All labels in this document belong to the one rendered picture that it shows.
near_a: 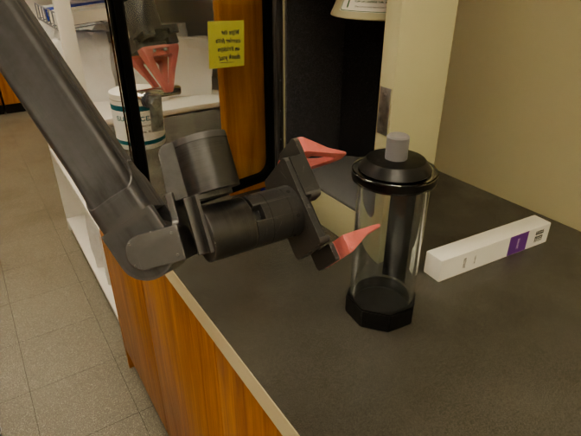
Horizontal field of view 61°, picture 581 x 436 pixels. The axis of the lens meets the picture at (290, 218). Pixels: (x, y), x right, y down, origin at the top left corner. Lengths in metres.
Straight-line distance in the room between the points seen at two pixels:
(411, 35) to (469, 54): 0.47
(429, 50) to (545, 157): 0.44
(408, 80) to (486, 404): 0.44
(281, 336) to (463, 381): 0.24
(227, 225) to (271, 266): 0.36
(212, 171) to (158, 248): 0.09
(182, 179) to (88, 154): 0.09
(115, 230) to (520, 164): 0.87
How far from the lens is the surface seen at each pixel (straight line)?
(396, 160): 0.62
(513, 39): 1.13
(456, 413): 0.63
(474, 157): 1.22
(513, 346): 0.74
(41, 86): 0.55
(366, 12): 0.81
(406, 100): 0.76
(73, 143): 0.53
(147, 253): 0.49
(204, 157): 0.48
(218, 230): 0.48
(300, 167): 0.53
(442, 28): 0.78
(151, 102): 0.81
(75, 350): 2.22
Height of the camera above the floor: 1.40
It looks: 28 degrees down
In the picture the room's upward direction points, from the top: straight up
